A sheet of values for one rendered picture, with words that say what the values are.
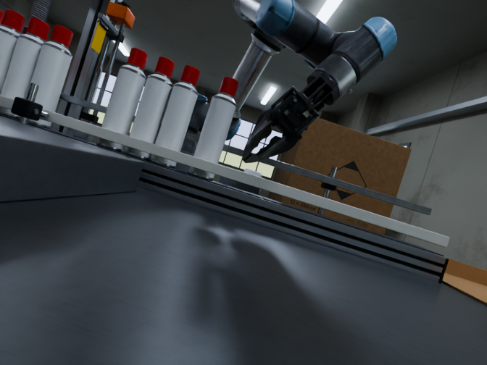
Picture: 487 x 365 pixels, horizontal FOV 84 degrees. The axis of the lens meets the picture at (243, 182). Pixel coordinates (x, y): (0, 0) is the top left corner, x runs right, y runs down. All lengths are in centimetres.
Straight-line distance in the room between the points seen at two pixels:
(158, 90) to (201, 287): 45
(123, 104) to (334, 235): 47
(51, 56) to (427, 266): 81
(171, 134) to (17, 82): 32
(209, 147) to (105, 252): 36
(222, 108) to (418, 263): 45
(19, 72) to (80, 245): 56
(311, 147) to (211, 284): 60
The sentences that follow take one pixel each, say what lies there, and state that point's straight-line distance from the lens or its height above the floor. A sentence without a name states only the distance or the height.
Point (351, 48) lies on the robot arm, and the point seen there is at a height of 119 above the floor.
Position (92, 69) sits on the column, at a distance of 83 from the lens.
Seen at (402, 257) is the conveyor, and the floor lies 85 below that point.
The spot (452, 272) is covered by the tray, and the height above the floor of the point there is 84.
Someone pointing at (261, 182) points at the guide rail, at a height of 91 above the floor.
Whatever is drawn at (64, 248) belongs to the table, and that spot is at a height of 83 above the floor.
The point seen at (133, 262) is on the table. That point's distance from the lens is 19.
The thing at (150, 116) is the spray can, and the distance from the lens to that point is 56.
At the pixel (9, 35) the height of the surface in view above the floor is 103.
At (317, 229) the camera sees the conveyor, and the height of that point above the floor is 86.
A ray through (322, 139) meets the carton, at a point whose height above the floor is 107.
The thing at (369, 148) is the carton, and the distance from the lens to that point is 80.
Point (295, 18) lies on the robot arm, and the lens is 60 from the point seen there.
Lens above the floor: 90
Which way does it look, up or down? level
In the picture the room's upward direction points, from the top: 18 degrees clockwise
